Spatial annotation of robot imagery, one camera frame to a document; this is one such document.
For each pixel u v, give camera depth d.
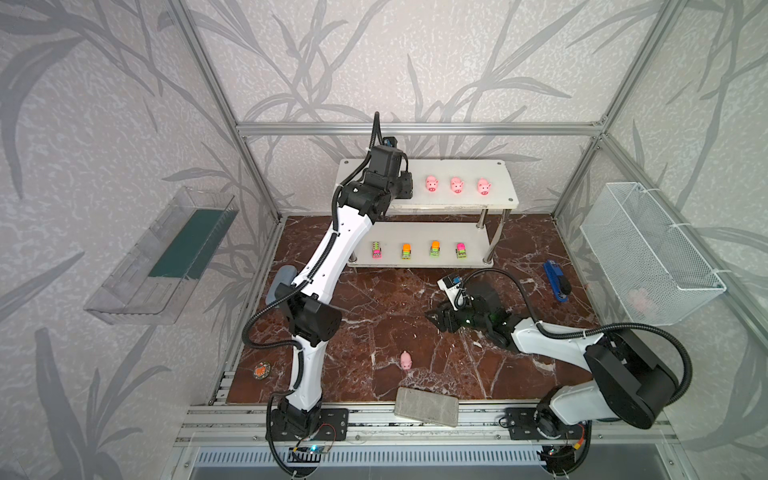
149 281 0.64
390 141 0.68
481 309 0.68
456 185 0.79
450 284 0.77
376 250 0.99
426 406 0.74
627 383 0.43
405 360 0.83
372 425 0.75
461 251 0.99
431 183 0.79
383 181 0.59
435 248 1.00
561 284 0.96
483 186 0.79
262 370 0.82
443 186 0.81
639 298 0.74
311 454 0.72
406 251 0.99
